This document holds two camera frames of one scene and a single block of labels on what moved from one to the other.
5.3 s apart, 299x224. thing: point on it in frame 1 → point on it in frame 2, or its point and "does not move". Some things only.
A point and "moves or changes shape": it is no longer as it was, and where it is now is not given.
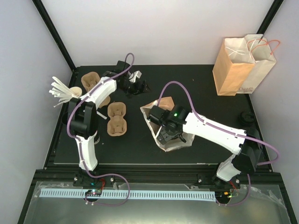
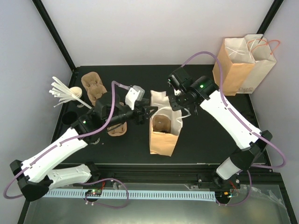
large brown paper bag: [233, 65] does not move
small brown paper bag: [167, 104] moves or changes shape
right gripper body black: [168, 136] → [181, 103]
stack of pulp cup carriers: [90, 79] does not move
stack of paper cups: [97, 142] does not move
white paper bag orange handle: [261, 50] does not move
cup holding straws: [76, 91] does not move
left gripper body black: [130, 89] → [138, 119]
